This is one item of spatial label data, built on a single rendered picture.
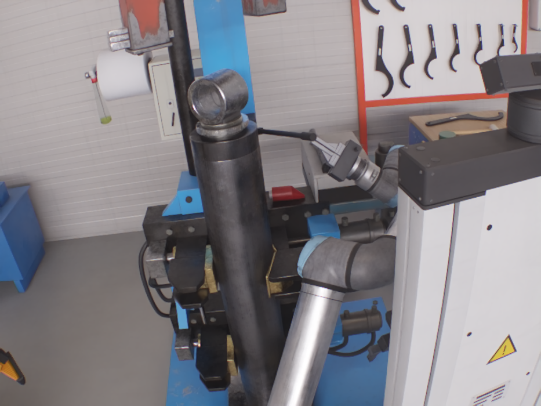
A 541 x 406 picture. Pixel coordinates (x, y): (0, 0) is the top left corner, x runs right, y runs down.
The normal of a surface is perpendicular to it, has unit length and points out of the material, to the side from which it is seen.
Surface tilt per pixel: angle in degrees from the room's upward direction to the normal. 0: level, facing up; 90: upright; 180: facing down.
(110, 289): 0
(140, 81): 109
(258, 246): 90
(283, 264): 0
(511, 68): 61
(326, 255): 41
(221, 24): 90
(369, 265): 50
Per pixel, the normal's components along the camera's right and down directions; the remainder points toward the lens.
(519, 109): -0.91, 0.28
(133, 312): -0.11, -0.87
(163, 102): 0.07, 0.47
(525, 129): -0.73, 0.40
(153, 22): 0.50, 0.37
